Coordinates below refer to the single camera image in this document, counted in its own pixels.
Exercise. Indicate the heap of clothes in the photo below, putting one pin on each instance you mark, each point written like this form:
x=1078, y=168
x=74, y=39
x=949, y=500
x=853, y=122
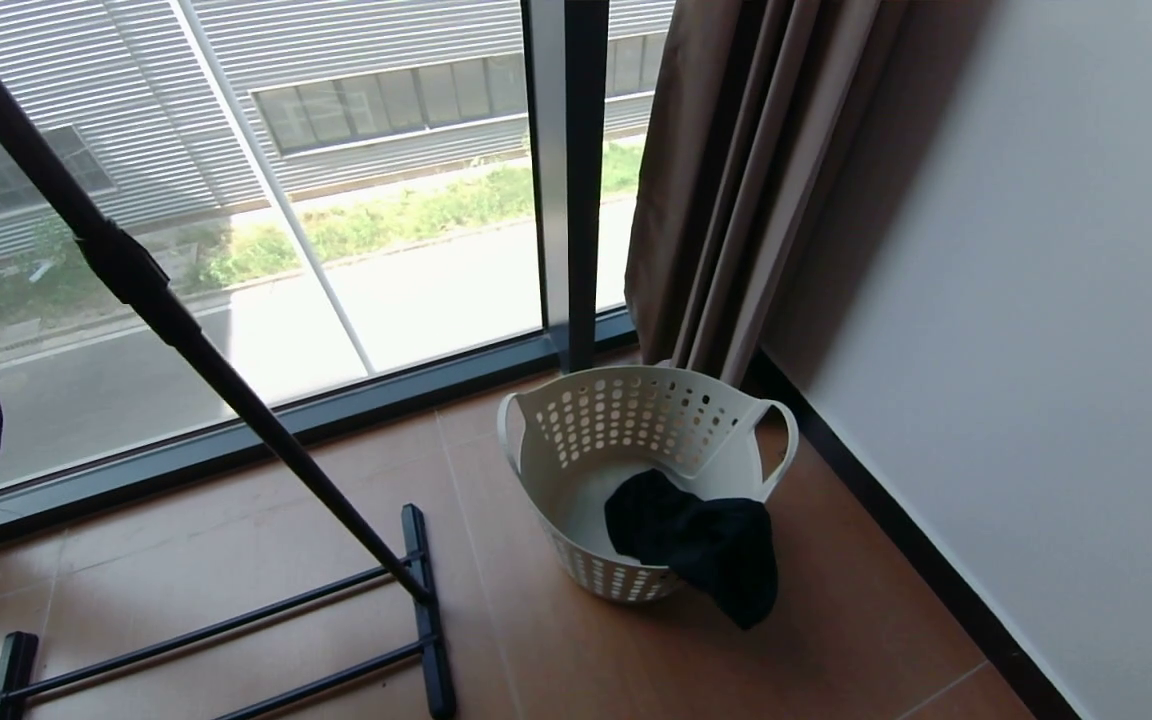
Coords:
x=706, y=540

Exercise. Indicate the white laundry basket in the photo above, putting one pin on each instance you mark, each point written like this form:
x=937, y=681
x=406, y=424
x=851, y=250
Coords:
x=586, y=480

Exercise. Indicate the black clothes rack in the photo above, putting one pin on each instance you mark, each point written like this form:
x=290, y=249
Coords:
x=136, y=270

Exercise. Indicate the window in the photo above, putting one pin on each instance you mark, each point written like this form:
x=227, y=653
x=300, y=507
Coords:
x=386, y=150

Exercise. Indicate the brown curtain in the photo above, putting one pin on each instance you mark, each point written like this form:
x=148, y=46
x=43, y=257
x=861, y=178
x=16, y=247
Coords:
x=736, y=180

